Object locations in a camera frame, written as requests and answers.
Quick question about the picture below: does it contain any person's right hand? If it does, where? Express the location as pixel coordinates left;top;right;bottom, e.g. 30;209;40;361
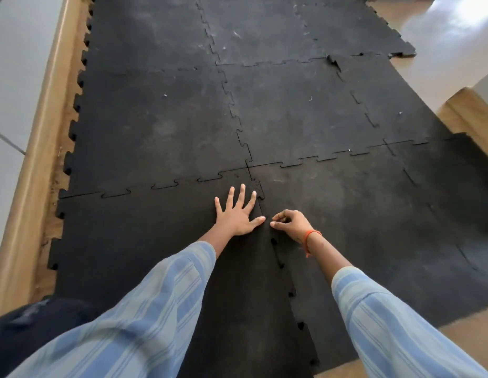
270;209;316;245

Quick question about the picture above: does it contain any person's left hand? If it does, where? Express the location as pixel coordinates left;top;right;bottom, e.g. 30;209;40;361
214;183;266;237

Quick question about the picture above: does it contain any black rubber puzzle tile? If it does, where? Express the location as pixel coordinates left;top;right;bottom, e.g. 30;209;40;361
248;143;481;374
47;178;320;378

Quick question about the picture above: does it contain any person's left forearm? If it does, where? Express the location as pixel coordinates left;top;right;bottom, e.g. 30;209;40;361
8;226;246;378

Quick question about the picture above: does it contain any person's right forearm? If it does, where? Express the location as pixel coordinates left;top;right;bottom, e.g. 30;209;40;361
306;232;488;378

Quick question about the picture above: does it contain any group of black interlocking mats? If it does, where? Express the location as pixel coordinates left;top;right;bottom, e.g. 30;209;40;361
47;0;488;378

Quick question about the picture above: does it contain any wooden skirting board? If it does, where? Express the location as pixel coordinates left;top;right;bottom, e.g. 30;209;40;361
0;0;92;311
437;87;488;162

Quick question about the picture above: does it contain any person's dark trouser leg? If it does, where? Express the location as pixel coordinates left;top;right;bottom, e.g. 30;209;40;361
0;295;104;378

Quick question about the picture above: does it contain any orange thread bracelet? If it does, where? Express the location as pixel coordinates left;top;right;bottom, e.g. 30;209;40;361
303;230;322;259

